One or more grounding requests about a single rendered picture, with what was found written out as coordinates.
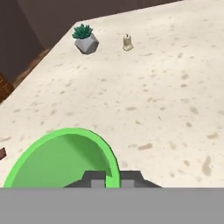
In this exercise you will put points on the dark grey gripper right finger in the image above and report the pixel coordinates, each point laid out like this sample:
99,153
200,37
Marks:
131,176

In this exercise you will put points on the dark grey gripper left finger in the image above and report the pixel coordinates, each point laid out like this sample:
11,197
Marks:
94,177

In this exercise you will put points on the green cup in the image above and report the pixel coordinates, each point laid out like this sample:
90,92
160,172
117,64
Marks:
58,160

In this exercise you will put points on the green succulent in grey pot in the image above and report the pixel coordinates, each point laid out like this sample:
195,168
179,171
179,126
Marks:
85,40

